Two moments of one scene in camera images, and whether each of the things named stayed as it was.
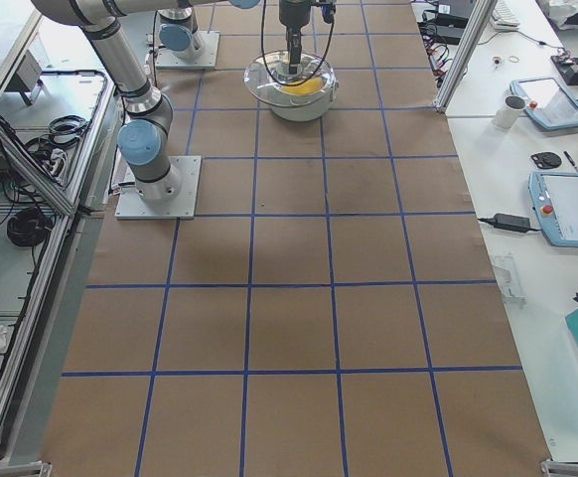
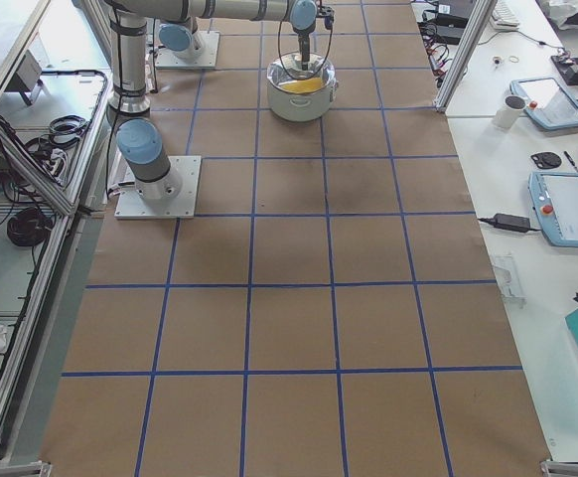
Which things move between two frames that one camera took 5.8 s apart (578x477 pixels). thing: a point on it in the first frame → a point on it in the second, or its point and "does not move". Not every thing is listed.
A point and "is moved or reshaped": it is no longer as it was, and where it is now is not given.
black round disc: (546, 160) does not move
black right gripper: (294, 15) → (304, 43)
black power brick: (511, 223) does not move
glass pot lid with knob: (267, 78) is moved or reshaped
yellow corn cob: (308, 86) does not move
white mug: (508, 111) does not move
